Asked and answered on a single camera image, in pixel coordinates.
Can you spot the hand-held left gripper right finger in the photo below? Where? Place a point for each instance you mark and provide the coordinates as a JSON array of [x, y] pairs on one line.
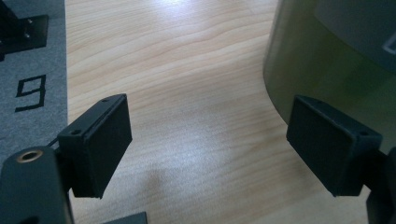
[[330, 149]]

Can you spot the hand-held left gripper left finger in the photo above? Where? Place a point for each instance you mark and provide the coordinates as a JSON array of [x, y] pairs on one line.
[[96, 146]]

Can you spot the green plastic trash bin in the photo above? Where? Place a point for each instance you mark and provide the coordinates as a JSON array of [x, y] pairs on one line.
[[311, 77]]

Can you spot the black metal stand base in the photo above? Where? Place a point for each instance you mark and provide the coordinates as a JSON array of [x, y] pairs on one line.
[[31, 34]]

